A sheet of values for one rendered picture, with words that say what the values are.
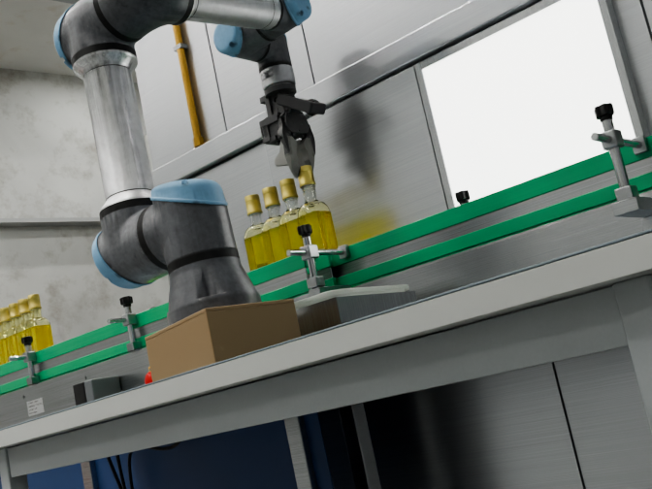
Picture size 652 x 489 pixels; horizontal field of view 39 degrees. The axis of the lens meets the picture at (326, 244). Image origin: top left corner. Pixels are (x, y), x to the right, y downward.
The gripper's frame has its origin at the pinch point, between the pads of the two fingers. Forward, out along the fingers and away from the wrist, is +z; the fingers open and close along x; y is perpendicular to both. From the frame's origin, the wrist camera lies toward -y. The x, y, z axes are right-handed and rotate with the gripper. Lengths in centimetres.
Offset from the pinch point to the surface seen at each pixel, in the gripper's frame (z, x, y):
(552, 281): 43, 64, -85
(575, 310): 47, 59, -84
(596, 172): 22, 4, -66
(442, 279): 32.4, 5.7, -32.7
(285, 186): 2.0, 1.5, 5.0
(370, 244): 21.0, 4.1, -16.6
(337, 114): -13.5, -12.0, -2.8
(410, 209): 13.5, -12.1, -16.7
